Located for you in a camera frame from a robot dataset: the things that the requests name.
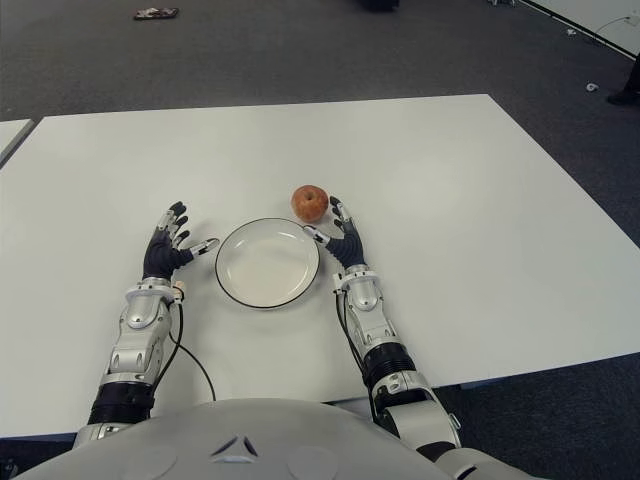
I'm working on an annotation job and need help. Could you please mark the neighbouring white table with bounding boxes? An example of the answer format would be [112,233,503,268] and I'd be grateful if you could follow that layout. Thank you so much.
[0,118,35,169]

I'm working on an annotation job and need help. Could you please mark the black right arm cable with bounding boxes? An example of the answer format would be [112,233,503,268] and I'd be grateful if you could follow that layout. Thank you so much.
[333,284,374,416]

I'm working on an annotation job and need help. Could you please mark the red apple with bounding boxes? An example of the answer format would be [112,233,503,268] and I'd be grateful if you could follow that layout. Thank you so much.
[291,184,330,222]

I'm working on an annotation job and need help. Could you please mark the person's dark leg and shoe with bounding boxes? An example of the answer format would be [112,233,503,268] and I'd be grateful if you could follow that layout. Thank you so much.
[606,52,640,106]

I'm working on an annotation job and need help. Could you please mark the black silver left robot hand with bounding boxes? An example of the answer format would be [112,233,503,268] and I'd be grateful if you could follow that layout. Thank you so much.
[141,201,220,281]

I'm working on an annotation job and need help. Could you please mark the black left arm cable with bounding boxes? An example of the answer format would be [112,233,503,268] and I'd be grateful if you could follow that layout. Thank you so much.
[164,294,218,402]

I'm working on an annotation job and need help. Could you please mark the grey robot torso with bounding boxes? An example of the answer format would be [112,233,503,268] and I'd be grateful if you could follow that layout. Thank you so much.
[9,398,454,480]

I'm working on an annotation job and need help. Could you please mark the dark patterned floor object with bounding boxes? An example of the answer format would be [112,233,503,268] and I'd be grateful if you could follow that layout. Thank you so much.
[133,6,180,21]

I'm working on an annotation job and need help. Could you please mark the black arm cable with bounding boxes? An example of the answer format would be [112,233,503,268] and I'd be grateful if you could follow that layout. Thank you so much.
[333,284,374,416]
[164,294,218,402]

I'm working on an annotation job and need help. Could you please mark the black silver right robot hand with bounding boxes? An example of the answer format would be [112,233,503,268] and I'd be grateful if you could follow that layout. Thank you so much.
[303,196,368,270]

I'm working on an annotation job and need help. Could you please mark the white table with black edge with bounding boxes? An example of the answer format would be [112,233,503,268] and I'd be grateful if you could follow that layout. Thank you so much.
[519,0,640,60]

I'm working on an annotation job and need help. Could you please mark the white plate with black rim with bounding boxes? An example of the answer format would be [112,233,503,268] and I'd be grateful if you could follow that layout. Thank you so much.
[214,216,322,308]

